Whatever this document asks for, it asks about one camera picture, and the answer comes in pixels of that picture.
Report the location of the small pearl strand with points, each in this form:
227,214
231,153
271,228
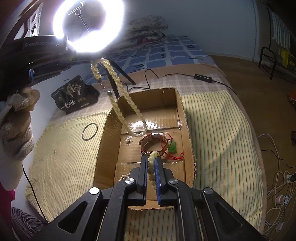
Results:
123,177

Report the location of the small silver earring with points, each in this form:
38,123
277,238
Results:
127,141

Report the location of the beige checked blanket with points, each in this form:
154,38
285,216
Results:
208,78

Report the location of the black snack bag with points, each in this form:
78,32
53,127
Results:
74,97

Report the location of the yellow striped blanket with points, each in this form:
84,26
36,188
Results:
219,139

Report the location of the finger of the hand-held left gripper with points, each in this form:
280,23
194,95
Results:
79,61

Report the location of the person's left hand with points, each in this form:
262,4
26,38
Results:
16,129

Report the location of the folded floral quilt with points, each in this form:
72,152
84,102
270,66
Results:
148,30

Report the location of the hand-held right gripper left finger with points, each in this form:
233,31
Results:
145,171

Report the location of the pink clothing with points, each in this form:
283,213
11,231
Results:
5,204

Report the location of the white power strip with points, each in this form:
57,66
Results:
291,178

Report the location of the striped clothing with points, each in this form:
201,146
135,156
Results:
27,224

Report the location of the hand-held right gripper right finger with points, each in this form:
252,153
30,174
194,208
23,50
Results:
158,176

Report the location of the black metal rack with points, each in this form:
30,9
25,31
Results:
262,55

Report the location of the striped hanging towel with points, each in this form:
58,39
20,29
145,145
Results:
281,30

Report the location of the cardboard box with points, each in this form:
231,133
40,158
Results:
108,150

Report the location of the black bangle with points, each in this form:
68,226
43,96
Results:
82,134

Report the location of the blue patterned bed sheet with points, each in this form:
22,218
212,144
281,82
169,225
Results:
180,51

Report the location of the black tripod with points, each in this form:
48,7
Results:
115,88

